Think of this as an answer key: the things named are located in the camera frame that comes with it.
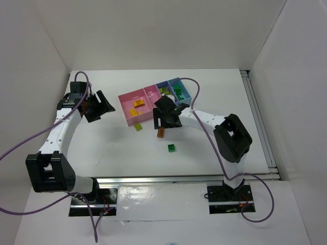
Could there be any brown lego brick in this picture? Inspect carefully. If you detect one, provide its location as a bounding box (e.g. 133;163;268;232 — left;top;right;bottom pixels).
157;127;165;138

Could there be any orange sloped lego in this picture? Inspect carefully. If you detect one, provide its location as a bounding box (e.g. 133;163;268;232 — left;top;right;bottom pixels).
133;100;145;108

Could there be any dark green long lego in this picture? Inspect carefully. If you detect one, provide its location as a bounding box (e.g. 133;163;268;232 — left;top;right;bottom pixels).
174;86;181;92

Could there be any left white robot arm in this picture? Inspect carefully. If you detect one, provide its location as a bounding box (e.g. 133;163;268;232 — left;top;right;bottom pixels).
26;82;115;204

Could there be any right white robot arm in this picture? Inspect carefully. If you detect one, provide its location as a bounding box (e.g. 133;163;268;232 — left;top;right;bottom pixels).
153;95;252;198

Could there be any small pink container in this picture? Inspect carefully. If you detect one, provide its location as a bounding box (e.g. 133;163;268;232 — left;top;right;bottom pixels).
144;84;161;112

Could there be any large pink container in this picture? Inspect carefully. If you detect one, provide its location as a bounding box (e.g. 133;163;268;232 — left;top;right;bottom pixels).
118;88;153;126

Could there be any lime lego by bin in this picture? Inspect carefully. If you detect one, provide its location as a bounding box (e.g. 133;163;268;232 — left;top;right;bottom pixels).
134;123;142;131

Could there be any light blue container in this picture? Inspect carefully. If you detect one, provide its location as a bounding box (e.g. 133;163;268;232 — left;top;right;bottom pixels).
168;78;192;106

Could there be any purple blue container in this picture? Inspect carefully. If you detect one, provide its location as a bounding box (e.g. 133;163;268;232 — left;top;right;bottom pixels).
154;81;178;113

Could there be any dark green square lego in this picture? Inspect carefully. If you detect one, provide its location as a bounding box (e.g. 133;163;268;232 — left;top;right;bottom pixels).
168;144;176;153

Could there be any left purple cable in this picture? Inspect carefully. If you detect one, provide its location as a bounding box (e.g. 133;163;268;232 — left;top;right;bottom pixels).
0;71;113;243

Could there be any purple cable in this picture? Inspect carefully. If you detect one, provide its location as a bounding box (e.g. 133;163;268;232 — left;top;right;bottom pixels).
0;71;113;243
160;78;275;223

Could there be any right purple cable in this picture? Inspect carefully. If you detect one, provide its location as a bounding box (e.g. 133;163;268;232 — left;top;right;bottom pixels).
160;78;275;223

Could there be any aluminium rail front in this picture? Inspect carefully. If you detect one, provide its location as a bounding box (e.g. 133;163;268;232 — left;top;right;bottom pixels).
96;175;224;185

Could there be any aluminium rail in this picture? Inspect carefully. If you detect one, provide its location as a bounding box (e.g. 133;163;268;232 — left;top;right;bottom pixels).
240;70;281;180
96;175;224;185

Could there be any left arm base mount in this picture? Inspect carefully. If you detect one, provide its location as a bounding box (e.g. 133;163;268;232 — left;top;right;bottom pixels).
68;186;118;217

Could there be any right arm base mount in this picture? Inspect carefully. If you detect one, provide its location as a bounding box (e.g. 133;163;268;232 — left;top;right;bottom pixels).
204;185;255;214

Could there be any aluminium rail right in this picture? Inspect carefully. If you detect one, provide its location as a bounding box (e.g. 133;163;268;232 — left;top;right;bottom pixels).
240;70;281;180

